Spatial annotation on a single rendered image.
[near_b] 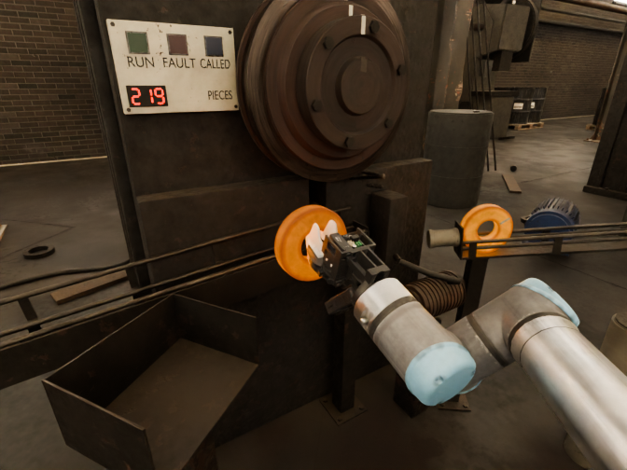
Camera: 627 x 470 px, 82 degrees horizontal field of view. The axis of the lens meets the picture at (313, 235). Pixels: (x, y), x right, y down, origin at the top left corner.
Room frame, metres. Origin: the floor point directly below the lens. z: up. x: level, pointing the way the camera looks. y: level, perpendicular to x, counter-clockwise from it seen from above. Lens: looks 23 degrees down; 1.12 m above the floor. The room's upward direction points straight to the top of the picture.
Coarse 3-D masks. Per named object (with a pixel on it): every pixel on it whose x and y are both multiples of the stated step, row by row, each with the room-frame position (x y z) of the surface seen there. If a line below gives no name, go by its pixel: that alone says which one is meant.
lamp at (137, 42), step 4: (128, 36) 0.84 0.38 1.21; (132, 36) 0.84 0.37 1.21; (136, 36) 0.85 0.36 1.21; (140, 36) 0.85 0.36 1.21; (144, 36) 0.85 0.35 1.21; (128, 40) 0.84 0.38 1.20; (132, 40) 0.84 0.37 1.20; (136, 40) 0.84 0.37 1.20; (140, 40) 0.85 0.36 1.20; (144, 40) 0.85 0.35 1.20; (132, 44) 0.84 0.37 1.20; (136, 44) 0.84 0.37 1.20; (140, 44) 0.85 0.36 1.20; (144, 44) 0.85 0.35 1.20; (132, 48) 0.84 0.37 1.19; (136, 48) 0.84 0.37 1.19; (140, 48) 0.85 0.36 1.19; (144, 48) 0.85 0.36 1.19
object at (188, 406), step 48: (144, 336) 0.56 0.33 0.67; (192, 336) 0.63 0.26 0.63; (240, 336) 0.58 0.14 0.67; (48, 384) 0.40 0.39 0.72; (96, 384) 0.47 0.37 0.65; (144, 384) 0.52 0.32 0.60; (192, 384) 0.52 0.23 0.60; (240, 384) 0.51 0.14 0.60; (96, 432) 0.37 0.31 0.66; (144, 432) 0.32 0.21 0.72; (192, 432) 0.42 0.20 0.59
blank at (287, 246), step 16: (304, 208) 0.66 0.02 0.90; (320, 208) 0.66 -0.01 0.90; (288, 224) 0.63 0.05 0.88; (304, 224) 0.64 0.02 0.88; (320, 224) 0.66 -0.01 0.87; (288, 240) 0.62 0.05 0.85; (288, 256) 0.62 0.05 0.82; (304, 256) 0.66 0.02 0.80; (288, 272) 0.62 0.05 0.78; (304, 272) 0.64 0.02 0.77
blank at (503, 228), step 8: (480, 208) 1.04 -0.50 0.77; (488, 208) 1.03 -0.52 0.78; (496, 208) 1.03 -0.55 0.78; (464, 216) 1.06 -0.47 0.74; (472, 216) 1.03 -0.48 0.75; (480, 216) 1.03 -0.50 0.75; (488, 216) 1.03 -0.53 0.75; (496, 216) 1.03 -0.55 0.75; (504, 216) 1.03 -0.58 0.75; (464, 224) 1.03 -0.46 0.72; (472, 224) 1.03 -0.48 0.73; (480, 224) 1.03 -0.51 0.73; (496, 224) 1.03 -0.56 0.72; (504, 224) 1.03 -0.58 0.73; (512, 224) 1.03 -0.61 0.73; (464, 232) 1.03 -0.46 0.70; (472, 232) 1.03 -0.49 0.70; (496, 232) 1.03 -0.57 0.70; (504, 232) 1.03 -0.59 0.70; (464, 240) 1.03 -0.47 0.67; (472, 240) 1.03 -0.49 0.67; (496, 248) 1.03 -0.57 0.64
